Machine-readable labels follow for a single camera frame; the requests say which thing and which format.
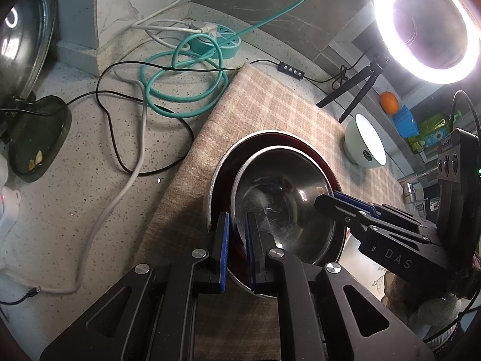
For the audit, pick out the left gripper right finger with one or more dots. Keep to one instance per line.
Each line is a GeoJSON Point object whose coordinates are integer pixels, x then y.
{"type": "Point", "coordinates": [324, 312]}

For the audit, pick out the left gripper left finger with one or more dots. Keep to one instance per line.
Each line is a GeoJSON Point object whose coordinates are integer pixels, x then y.
{"type": "Point", "coordinates": [149, 314]}

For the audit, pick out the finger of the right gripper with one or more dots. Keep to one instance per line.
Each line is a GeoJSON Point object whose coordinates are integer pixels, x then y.
{"type": "Point", "coordinates": [359, 204]}
{"type": "Point", "coordinates": [359, 219]}

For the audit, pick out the light blue ceramic bowl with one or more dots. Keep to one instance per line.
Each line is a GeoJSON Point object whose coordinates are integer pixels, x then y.
{"type": "Point", "coordinates": [362, 144]}

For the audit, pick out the red steel bowl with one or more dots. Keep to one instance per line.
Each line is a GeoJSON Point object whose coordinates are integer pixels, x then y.
{"type": "Point", "coordinates": [279, 185]}

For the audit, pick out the large stainless steel bowl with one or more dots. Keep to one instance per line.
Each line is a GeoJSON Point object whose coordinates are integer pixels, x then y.
{"type": "Point", "coordinates": [218, 195]}

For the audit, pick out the white leaf pattern plate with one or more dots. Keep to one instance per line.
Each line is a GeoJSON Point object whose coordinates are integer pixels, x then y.
{"type": "Point", "coordinates": [366, 271]}

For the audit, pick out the right gloved hand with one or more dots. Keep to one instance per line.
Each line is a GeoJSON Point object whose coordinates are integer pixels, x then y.
{"type": "Point", "coordinates": [423, 311]}

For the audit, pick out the chrome faucet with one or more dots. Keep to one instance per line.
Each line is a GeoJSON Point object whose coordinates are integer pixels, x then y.
{"type": "Point", "coordinates": [408, 184]}

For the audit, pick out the plaid table cloth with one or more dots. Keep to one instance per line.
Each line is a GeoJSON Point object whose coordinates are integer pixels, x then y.
{"type": "Point", "coordinates": [237, 325]}

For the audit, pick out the blue plastic cup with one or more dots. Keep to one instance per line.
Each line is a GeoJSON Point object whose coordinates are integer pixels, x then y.
{"type": "Point", "coordinates": [405, 123]}

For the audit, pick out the green dish soap bottle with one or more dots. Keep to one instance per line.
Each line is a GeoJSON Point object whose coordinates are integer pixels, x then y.
{"type": "Point", "coordinates": [431, 131]}

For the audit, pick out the orange fruit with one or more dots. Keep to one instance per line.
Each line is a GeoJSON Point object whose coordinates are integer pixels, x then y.
{"type": "Point", "coordinates": [389, 103]}

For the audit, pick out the black tripod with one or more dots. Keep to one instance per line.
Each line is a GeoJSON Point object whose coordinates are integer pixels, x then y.
{"type": "Point", "coordinates": [368, 75]}

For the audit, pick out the inline light remote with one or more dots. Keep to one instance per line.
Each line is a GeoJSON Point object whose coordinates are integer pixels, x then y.
{"type": "Point", "coordinates": [290, 70]}

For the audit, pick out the white charger plugs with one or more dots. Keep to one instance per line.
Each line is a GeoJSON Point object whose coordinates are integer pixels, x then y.
{"type": "Point", "coordinates": [10, 201]}

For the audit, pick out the dark green dish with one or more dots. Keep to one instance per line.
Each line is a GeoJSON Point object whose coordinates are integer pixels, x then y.
{"type": "Point", "coordinates": [37, 131]}

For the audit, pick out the steel pot lid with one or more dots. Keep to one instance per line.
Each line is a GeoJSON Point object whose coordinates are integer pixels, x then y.
{"type": "Point", "coordinates": [26, 32]}

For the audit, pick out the ring light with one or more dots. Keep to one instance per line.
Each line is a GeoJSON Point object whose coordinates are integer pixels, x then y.
{"type": "Point", "coordinates": [437, 41]}

